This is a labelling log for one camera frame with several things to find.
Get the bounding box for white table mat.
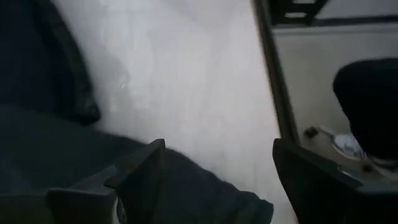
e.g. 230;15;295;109
51;0;299;224

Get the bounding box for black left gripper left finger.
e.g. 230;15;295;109
0;138;167;224

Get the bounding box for black aluminium frame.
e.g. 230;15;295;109
250;0;398;147

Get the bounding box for dark blue jeans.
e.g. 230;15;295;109
0;0;102;126

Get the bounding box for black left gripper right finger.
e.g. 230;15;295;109
272;138;398;224

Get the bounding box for dark grey garment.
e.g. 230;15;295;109
0;105;275;224

